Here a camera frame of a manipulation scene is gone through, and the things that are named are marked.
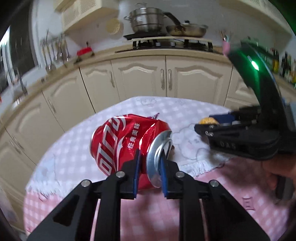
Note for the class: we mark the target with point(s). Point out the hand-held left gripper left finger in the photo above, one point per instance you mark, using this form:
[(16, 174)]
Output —
[(136, 171)]

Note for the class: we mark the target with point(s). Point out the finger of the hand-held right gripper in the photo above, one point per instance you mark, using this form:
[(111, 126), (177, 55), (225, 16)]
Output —
[(242, 141), (240, 117)]

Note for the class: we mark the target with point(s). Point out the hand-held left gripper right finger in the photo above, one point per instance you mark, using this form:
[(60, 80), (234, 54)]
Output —
[(164, 176)]

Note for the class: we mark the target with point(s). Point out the crushed red soda can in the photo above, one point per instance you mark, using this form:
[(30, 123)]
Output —
[(120, 143)]

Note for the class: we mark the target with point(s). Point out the yellow wrapper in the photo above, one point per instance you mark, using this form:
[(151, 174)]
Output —
[(208, 121)]

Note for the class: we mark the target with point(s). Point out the person's right hand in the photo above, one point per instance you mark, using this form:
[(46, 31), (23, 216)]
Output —
[(272, 176)]

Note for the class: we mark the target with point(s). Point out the row of condiment bottles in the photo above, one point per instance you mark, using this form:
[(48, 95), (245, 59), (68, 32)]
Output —
[(285, 64)]

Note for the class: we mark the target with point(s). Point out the pink hanging item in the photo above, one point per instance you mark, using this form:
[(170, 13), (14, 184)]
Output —
[(226, 47)]

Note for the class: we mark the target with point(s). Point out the pink checkered tablecloth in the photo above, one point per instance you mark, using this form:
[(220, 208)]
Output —
[(76, 157), (150, 220)]

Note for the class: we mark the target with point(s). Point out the frying pan with lid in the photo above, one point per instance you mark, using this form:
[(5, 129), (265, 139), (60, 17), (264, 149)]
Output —
[(187, 30)]

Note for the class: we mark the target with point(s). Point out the cream kitchen base cabinets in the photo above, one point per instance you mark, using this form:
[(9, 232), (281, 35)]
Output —
[(138, 76)]

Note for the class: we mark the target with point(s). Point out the black gas stove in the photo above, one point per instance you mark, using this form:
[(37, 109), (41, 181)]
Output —
[(161, 44)]

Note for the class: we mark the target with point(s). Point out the steel cooking pot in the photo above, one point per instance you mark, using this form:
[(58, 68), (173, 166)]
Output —
[(145, 20)]

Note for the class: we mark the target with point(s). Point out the red kitchen item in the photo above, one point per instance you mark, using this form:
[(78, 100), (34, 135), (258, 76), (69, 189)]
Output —
[(85, 51)]

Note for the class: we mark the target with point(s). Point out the hanging kitchen utensils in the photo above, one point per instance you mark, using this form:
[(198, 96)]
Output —
[(56, 51)]

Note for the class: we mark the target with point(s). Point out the round woven trivet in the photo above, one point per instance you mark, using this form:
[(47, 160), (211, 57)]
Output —
[(112, 26)]

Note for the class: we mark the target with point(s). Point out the kitchen window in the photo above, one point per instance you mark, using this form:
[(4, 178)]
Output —
[(20, 51)]

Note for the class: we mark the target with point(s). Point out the cream wall cabinet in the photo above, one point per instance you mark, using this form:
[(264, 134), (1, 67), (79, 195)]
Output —
[(259, 14), (85, 14)]

